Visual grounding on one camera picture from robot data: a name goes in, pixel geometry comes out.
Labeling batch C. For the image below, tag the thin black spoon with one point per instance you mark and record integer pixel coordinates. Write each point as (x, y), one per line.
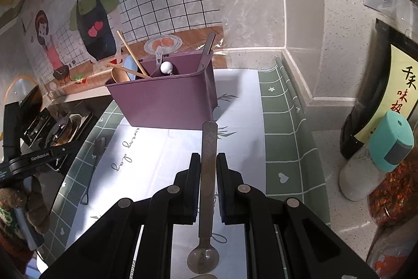
(97, 148)

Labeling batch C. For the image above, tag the dark soy sauce bottle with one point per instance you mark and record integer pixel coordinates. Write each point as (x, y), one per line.
(369, 102)

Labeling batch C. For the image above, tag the person's left hand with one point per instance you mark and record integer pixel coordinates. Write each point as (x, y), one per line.
(32, 207)

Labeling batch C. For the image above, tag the green checked table mat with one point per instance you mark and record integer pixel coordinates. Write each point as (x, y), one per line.
(281, 122)

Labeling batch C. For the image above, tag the person's left forearm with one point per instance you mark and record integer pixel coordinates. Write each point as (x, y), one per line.
(13, 243)

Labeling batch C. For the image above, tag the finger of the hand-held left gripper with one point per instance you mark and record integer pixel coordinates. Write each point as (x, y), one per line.
(49, 155)

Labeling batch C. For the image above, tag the yellow lid chili jar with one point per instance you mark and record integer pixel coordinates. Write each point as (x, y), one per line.
(395, 197)

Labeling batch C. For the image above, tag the black gas stove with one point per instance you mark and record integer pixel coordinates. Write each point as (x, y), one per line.
(65, 130)

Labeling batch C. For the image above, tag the teal capped salt shaker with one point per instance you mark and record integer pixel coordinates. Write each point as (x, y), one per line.
(359, 174)

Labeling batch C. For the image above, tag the purple plastic utensil holder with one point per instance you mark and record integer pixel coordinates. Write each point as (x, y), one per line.
(163, 102)

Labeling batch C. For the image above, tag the cartoon kitchen wall poster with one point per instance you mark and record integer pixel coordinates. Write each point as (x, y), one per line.
(179, 4)

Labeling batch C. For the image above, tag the light blue plastic ladle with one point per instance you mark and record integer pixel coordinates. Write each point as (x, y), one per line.
(130, 65)

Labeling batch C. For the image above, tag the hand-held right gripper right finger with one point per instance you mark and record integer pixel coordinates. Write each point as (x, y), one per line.
(222, 182)

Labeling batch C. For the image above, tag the clear plastic bottle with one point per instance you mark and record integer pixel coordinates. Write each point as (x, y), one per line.
(388, 253)

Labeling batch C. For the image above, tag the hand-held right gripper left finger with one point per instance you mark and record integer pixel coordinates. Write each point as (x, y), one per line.
(196, 182)

